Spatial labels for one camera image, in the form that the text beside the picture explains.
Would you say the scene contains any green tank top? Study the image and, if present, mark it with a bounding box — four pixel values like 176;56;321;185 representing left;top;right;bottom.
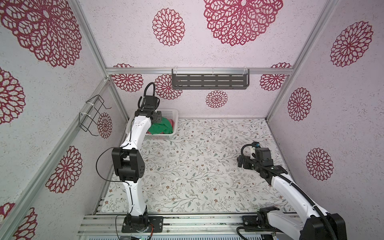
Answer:
147;117;174;135

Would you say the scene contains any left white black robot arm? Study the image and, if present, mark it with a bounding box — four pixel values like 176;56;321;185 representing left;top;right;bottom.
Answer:
112;95;162;225

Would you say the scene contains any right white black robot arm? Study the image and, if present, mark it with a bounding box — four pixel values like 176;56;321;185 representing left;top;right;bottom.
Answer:
236;142;348;240

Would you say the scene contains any pink red tank top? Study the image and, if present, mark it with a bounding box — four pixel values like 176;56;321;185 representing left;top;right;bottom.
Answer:
168;119;175;128

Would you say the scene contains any white plastic laundry basket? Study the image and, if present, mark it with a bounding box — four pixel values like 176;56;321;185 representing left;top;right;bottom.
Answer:
144;109;179;140

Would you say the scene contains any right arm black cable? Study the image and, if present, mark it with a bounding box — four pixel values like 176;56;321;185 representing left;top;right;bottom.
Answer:
235;142;338;240

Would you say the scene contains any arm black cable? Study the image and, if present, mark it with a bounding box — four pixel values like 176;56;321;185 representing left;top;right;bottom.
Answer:
235;142;338;240
95;82;157;240

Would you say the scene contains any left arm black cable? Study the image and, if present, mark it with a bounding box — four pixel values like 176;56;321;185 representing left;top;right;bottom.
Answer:
95;82;157;240

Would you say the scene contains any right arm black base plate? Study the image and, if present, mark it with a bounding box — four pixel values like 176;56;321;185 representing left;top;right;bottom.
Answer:
242;206;280;229

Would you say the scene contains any black wire wall rack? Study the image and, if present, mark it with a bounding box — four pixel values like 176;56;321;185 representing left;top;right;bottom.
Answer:
78;95;111;137

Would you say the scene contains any dark grey wall shelf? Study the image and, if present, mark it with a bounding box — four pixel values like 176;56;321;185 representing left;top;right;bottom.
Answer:
171;69;250;90

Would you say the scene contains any aluminium front rail frame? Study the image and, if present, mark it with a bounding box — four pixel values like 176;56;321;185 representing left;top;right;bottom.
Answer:
77;213;289;240

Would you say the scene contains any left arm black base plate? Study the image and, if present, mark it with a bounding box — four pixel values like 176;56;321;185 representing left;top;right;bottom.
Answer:
122;215;164;234

